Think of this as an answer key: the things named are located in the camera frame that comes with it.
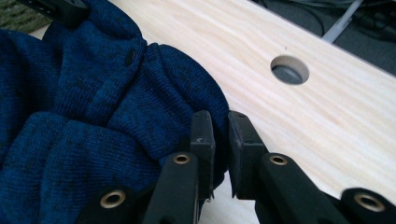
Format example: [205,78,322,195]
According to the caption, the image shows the white metal table frame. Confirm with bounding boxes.
[321,0,364,44]

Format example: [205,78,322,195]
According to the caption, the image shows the green woven basket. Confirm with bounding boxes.
[0,0,53,35]

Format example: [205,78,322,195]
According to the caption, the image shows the dark blue knit sweater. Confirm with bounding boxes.
[0,0,231,224]

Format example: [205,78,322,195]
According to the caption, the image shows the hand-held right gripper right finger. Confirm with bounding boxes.
[227,110,350,224]

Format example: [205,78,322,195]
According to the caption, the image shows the bundle of floor cables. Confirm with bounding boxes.
[255,0,396,45]

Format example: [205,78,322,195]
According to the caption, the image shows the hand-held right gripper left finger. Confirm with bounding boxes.
[142,109,217,224]

